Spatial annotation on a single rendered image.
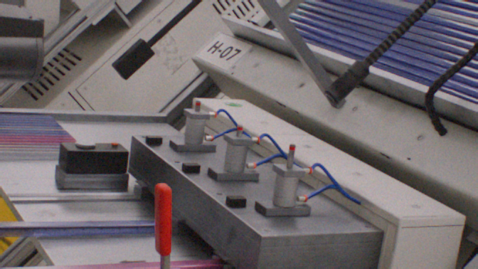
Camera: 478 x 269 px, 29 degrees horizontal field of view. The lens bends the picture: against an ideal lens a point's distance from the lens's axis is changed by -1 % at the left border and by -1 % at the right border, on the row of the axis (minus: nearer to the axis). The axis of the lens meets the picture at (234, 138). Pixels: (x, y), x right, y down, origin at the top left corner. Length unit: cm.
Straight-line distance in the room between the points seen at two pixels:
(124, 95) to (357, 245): 145
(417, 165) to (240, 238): 24
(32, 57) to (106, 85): 139
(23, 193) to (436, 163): 45
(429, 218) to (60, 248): 35
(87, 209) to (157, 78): 129
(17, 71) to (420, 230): 40
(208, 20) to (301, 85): 109
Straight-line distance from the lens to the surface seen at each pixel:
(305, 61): 111
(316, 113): 117
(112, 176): 110
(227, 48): 146
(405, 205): 92
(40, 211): 100
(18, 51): 86
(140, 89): 228
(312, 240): 85
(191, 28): 230
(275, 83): 129
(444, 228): 91
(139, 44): 102
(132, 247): 93
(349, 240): 88
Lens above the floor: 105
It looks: 9 degrees up
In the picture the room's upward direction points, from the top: 46 degrees clockwise
